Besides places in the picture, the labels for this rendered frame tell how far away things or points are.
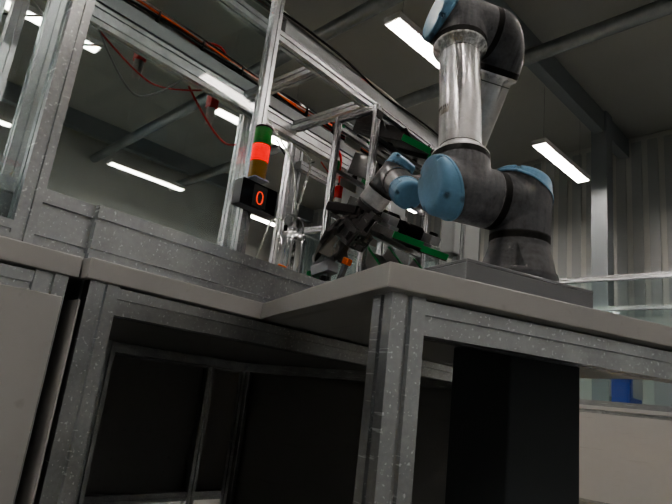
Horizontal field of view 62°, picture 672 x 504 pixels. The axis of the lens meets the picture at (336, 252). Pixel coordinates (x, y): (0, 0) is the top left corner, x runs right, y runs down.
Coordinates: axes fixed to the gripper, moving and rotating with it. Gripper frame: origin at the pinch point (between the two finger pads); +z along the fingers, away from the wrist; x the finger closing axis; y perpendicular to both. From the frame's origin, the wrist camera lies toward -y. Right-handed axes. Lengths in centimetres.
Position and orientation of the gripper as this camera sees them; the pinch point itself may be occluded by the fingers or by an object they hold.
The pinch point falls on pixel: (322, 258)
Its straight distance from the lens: 155.9
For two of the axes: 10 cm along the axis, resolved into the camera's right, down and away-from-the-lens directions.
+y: 4.8, 5.9, -6.5
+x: 6.5, 2.6, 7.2
